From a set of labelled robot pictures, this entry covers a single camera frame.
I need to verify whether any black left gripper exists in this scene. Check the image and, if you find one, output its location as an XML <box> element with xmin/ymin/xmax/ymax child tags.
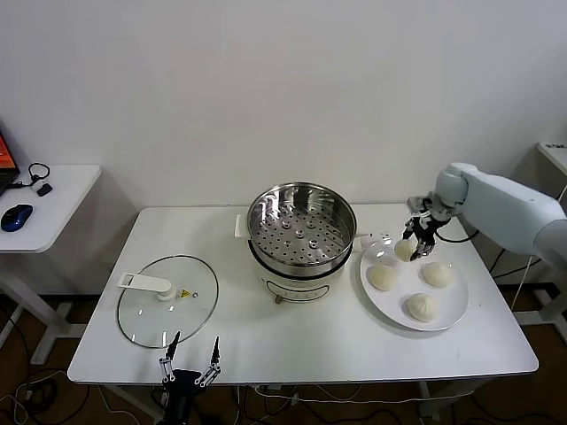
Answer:
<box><xmin>158</xmin><ymin>329</ymin><xmax>222</xmax><ymax>395</ymax></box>

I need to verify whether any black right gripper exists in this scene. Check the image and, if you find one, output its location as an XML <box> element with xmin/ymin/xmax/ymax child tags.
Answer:
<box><xmin>401</xmin><ymin>207</ymin><xmax>444</xmax><ymax>262</ymax></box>

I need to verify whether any white steamed baozi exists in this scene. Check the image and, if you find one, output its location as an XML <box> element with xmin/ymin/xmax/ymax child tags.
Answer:
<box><xmin>401</xmin><ymin>292</ymin><xmax>440</xmax><ymax>323</ymax></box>
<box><xmin>369</xmin><ymin>263</ymin><xmax>399</xmax><ymax>292</ymax></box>
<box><xmin>419</xmin><ymin>261</ymin><xmax>455</xmax><ymax>288</ymax></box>
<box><xmin>393</xmin><ymin>241</ymin><xmax>417</xmax><ymax>262</ymax></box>

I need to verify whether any blue computer mouse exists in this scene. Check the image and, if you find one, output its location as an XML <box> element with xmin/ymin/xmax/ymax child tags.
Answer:
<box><xmin>0</xmin><ymin>203</ymin><xmax>35</xmax><ymax>233</ymax></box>

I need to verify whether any steel perforated steamer basket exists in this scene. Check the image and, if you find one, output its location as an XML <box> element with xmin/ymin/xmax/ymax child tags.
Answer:
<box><xmin>246</xmin><ymin>182</ymin><xmax>358</xmax><ymax>278</ymax></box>

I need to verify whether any white round plate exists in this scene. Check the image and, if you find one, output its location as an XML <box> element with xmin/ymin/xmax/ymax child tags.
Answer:
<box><xmin>359</xmin><ymin>236</ymin><xmax>470</xmax><ymax>332</ymax></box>

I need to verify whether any white electric cooker base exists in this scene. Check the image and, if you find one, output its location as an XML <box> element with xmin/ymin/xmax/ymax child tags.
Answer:
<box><xmin>234</xmin><ymin>212</ymin><xmax>369</xmax><ymax>307</ymax></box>

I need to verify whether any white side table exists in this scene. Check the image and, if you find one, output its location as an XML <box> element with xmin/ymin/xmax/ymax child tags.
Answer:
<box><xmin>0</xmin><ymin>165</ymin><xmax>104</xmax><ymax>367</ymax></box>

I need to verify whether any black laptop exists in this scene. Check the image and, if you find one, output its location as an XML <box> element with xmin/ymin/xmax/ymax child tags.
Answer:
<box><xmin>0</xmin><ymin>119</ymin><xmax>22</xmax><ymax>196</ymax></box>

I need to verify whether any glass lid with white handle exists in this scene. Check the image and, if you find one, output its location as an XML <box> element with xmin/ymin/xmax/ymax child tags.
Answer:
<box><xmin>116</xmin><ymin>254</ymin><xmax>220</xmax><ymax>350</ymax></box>

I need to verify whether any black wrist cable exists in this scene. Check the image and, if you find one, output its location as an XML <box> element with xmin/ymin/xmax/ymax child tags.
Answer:
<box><xmin>436</xmin><ymin>220</ymin><xmax>482</xmax><ymax>243</ymax></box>

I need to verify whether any white power cable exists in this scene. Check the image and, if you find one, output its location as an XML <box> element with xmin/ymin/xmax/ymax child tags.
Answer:
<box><xmin>254</xmin><ymin>383</ymin><xmax>444</xmax><ymax>405</ymax></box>

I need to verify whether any black cable with adapter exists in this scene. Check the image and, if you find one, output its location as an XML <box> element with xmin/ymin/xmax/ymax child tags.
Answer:
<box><xmin>490</xmin><ymin>247</ymin><xmax>542</xmax><ymax>281</ymax></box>

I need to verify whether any white hanging cable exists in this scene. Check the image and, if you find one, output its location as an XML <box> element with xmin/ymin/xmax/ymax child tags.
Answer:
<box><xmin>511</xmin><ymin>183</ymin><xmax>567</xmax><ymax>312</ymax></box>

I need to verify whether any black floor cable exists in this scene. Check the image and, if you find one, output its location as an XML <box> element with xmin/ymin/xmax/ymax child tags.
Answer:
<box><xmin>0</xmin><ymin>305</ymin><xmax>92</xmax><ymax>425</ymax></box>

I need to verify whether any white floor cable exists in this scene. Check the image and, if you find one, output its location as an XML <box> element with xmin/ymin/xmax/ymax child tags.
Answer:
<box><xmin>8</xmin><ymin>370</ymin><xmax>136</xmax><ymax>425</ymax></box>

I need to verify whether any black looped cable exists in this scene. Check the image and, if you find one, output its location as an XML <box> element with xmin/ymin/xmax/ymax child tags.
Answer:
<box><xmin>8</xmin><ymin>163</ymin><xmax>50</xmax><ymax>191</ymax></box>

